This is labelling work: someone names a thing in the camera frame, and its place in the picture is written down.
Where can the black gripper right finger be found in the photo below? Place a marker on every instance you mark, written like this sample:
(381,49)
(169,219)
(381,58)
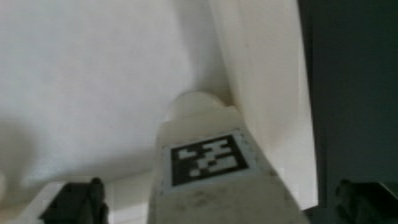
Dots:
(366,202)

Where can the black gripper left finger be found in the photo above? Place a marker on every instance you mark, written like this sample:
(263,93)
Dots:
(79,206)

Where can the white table leg with tag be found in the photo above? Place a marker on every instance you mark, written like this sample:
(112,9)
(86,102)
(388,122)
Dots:
(217,186)

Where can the white square table top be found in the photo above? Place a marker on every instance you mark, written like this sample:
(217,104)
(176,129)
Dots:
(102,58)

